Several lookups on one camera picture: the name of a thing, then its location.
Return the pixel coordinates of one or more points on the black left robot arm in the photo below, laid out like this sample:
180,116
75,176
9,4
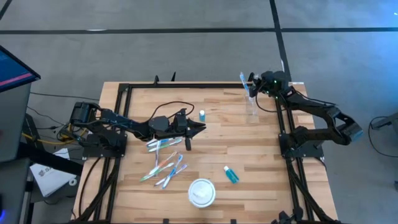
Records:
124,121

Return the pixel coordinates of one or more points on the blue mouthwash bottle white cap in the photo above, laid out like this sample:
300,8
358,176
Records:
202,117

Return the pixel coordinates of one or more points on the small white tape roll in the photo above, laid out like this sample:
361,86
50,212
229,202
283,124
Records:
70,181

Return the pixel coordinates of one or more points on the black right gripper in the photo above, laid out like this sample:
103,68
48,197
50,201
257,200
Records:
267,88

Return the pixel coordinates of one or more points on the white tape strip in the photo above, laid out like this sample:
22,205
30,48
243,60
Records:
297,83

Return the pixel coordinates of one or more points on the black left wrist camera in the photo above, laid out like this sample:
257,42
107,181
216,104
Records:
179,123

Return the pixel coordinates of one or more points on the green toothbrush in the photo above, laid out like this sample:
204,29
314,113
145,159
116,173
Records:
166,145
155,172

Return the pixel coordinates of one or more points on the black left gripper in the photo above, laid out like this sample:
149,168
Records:
189,127

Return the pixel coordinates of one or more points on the white printed paper sheet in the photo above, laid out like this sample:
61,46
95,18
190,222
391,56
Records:
51,183

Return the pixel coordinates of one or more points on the black aluminium upright post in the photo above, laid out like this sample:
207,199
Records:
46,158

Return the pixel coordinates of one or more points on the blue toothbrush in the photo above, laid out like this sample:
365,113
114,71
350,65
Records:
174,169
244,82
161,141

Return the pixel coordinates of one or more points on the grey monitor stand box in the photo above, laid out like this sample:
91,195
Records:
14,124

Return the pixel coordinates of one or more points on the orange toothbrush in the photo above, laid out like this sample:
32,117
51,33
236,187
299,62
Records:
164,161

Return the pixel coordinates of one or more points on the grey desk leg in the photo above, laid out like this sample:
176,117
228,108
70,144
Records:
390,120

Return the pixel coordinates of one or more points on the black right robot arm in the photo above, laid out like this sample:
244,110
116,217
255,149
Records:
311,107

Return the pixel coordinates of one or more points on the clear plastic holder cup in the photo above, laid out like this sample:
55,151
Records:
252,115

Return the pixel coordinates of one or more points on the monitor with blue screen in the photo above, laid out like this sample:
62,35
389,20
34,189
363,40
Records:
12,71

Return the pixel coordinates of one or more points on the dark grey cabinet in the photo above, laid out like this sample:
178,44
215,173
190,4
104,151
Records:
14,193

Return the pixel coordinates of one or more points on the small blue tube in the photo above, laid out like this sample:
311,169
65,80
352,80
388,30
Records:
232,176

